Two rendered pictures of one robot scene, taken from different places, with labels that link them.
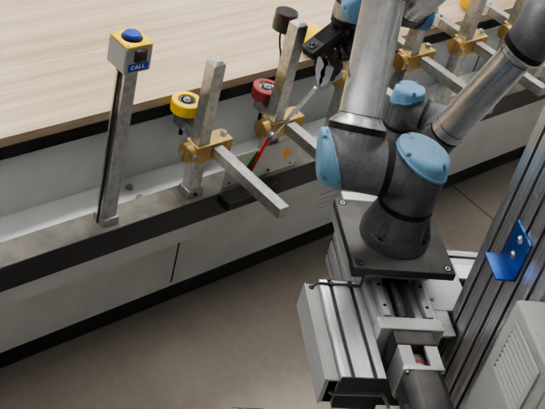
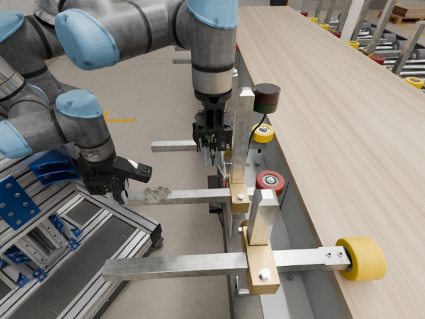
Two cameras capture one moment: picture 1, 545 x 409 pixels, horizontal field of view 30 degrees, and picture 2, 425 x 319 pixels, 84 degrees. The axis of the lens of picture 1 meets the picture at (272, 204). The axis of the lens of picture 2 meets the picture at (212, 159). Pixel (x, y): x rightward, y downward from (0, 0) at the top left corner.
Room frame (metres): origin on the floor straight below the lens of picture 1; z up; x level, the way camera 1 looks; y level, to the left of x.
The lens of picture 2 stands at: (2.60, -0.34, 1.40)
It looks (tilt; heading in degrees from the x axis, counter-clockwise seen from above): 42 degrees down; 136
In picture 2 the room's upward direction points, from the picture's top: straight up
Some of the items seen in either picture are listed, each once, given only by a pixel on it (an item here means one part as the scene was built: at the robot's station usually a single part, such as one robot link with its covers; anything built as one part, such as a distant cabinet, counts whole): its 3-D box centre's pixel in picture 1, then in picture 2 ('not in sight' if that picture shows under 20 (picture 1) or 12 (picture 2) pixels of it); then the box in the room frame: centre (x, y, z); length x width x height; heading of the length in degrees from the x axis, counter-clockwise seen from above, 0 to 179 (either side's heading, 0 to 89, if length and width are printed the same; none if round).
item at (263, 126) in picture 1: (277, 122); (238, 190); (2.31, 0.04, 0.85); 0.13 x 0.06 x 0.05; 139
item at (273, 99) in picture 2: (286, 15); (266, 93); (2.33, 0.09, 1.15); 0.06 x 0.06 x 0.02
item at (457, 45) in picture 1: (466, 42); not in sight; (2.88, -0.45, 0.95); 0.13 x 0.06 x 0.05; 139
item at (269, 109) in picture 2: (284, 24); (264, 103); (2.33, 0.09, 1.13); 0.06 x 0.06 x 0.02
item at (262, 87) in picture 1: (263, 102); (267, 191); (2.38, 0.10, 0.85); 0.08 x 0.08 x 0.11
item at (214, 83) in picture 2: (346, 9); (214, 77); (2.30, -0.05, 1.23); 0.08 x 0.08 x 0.05
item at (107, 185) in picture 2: not in sight; (104, 171); (2.09, -0.24, 0.97); 0.09 x 0.08 x 0.12; 49
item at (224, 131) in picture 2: (341, 37); (213, 118); (2.31, -0.06, 1.15); 0.09 x 0.08 x 0.12; 139
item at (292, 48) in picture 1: (279, 100); (238, 166); (2.30, 0.06, 0.93); 0.03 x 0.03 x 0.48; 49
